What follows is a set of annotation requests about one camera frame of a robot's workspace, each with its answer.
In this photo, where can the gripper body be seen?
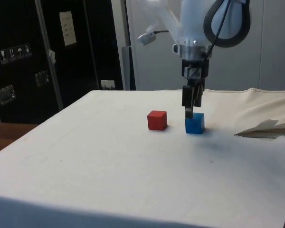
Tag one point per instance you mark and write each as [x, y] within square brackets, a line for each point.
[204, 69]

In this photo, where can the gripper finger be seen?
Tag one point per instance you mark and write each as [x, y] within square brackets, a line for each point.
[187, 97]
[198, 99]

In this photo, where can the blue cube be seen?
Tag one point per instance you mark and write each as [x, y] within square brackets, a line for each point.
[193, 124]

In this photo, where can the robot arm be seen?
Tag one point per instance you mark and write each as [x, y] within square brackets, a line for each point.
[192, 21]

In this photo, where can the red cube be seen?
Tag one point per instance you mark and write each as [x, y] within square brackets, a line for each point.
[156, 121]

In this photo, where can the pale locker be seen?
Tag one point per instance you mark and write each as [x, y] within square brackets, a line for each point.
[152, 71]

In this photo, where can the black cabinet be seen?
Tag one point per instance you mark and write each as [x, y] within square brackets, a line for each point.
[19, 28]

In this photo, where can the small silver camera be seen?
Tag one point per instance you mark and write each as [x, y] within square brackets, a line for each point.
[146, 38]

